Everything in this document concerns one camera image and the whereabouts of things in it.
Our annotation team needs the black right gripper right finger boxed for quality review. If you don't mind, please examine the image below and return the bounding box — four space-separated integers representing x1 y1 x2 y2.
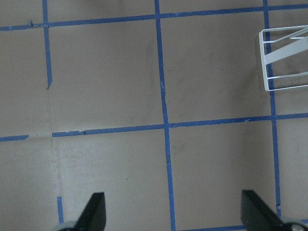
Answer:
241 190 284 231

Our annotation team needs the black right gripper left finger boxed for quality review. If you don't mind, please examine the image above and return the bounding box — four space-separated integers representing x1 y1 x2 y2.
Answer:
74 192 106 231

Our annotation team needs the white wire cup rack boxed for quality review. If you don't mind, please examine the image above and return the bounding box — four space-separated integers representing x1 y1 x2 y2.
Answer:
258 24 308 92

